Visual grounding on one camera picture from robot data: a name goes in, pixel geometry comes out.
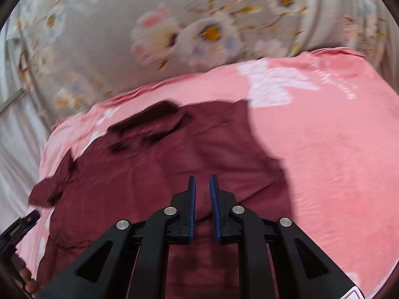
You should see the maroon puffer jacket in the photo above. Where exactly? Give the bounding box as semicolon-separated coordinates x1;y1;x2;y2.
29;101;292;298

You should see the person's left hand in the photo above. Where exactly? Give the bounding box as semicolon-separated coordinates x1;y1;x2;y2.
11;254;41;298

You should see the pink fleece blanket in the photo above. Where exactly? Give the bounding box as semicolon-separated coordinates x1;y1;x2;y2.
15;48;399;299

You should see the grey floral bed sheet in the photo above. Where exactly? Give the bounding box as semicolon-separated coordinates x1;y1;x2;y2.
1;0;398;125

